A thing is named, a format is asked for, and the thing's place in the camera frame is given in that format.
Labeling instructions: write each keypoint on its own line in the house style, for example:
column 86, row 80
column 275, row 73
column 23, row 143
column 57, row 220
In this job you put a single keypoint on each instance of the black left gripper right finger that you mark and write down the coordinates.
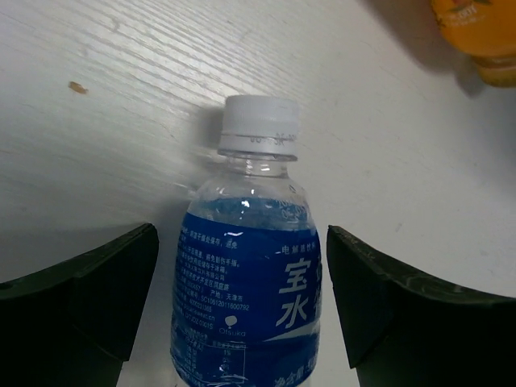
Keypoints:
column 404, row 327

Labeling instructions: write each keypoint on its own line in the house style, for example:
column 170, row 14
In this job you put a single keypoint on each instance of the orange juice bottle lying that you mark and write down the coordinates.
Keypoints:
column 484, row 30

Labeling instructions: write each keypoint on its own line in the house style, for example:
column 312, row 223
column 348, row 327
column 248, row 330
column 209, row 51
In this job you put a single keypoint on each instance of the blue label water bottle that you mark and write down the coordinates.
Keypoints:
column 247, row 290

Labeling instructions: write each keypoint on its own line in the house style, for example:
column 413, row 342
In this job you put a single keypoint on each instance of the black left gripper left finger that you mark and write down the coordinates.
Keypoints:
column 75, row 323

